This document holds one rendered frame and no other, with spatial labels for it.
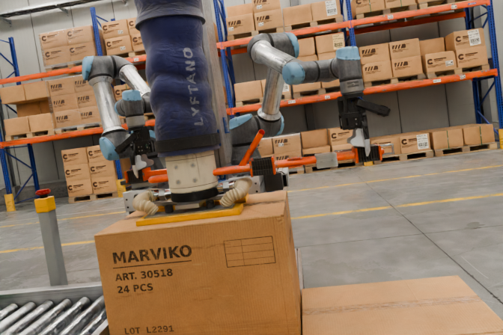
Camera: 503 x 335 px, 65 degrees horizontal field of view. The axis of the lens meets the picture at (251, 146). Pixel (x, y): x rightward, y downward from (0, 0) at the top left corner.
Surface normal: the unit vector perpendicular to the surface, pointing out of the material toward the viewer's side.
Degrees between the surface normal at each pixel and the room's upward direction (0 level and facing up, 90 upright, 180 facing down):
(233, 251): 90
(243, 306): 90
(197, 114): 73
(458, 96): 90
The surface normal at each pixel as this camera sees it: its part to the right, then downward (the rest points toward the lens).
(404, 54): -0.11, 0.14
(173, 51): 0.24, -0.22
